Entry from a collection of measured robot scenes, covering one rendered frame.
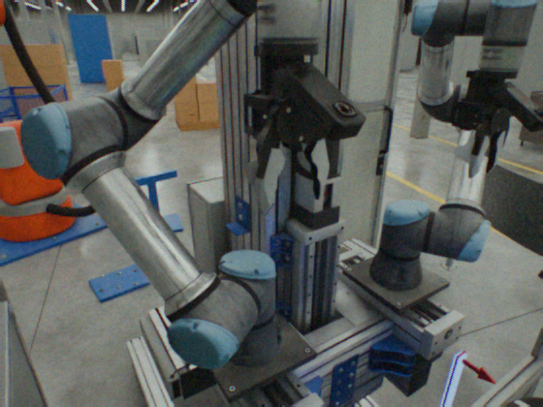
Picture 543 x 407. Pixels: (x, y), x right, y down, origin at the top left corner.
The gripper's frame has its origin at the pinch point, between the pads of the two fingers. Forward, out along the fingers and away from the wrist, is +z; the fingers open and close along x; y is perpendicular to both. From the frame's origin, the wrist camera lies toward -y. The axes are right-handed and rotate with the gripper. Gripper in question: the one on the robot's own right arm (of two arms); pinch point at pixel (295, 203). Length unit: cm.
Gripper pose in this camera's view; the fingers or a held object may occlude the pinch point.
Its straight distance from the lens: 50.7
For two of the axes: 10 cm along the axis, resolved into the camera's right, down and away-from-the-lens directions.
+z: 0.0, 9.1, 4.2
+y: -5.5, -3.5, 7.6
